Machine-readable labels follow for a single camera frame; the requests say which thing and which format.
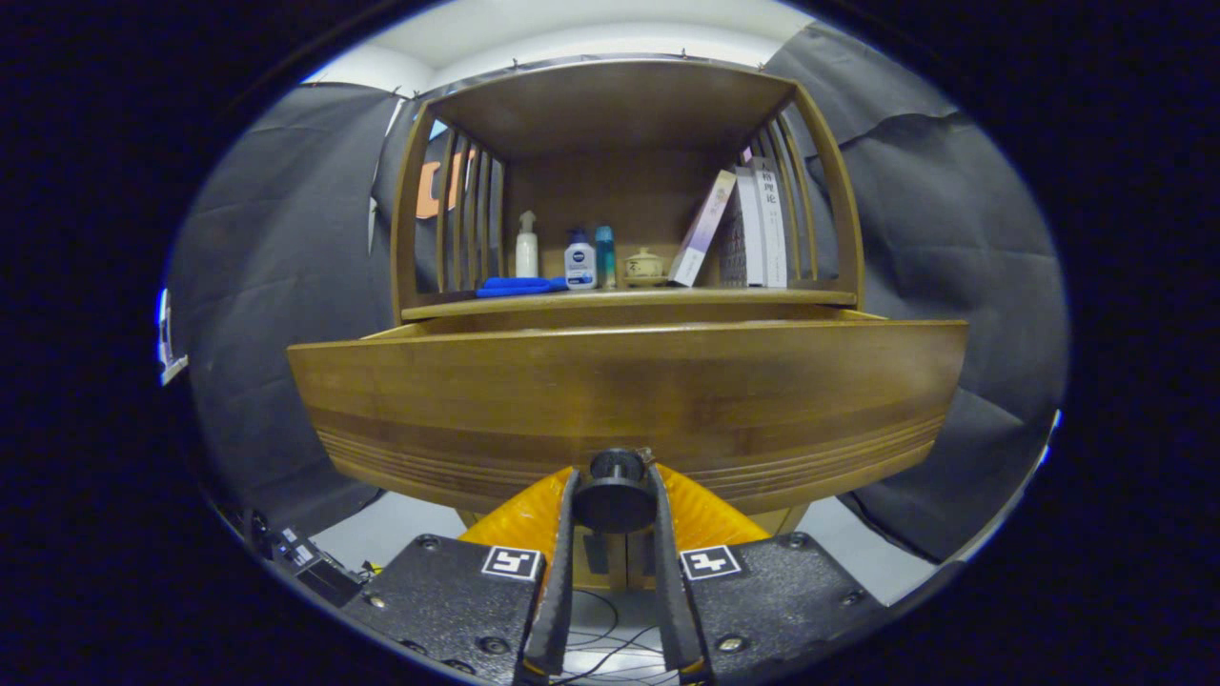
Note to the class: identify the white book with black lettering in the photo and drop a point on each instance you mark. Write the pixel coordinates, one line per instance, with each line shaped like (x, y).
(774, 229)

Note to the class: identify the teal slim bottle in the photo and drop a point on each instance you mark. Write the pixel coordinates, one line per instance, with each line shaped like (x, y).
(605, 257)

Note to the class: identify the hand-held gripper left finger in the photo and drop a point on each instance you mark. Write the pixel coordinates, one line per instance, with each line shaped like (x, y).
(558, 591)

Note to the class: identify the wooden countertop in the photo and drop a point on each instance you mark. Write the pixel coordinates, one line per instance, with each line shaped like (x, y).
(620, 300)

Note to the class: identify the white bottle with blue cap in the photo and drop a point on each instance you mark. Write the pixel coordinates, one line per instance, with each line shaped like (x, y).
(579, 267)

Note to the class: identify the wooden drawer with black knob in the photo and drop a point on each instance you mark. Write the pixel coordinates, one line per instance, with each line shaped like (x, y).
(620, 391)

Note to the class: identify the beige lidded tea cup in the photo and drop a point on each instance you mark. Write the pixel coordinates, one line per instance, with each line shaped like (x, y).
(644, 267)

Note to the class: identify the white pump bottle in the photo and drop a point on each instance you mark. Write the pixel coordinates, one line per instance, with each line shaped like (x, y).
(526, 257)

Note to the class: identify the wooden cabinet with slatted sides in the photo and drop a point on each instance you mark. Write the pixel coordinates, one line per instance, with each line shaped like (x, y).
(610, 105)

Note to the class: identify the black device box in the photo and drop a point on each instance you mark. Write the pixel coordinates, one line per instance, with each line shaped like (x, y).
(319, 572)

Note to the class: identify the blue folded cloth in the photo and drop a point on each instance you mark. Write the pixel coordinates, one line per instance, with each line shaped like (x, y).
(515, 286)

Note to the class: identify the purple and white book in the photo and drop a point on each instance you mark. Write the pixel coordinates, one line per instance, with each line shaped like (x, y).
(701, 229)

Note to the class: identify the white stand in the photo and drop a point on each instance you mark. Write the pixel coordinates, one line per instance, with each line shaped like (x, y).
(172, 367)

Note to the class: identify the book with patterned cover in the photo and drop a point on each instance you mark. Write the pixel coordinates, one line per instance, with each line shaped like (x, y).
(751, 229)

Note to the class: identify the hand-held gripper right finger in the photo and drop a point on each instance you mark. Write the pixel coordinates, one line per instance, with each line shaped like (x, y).
(672, 591)

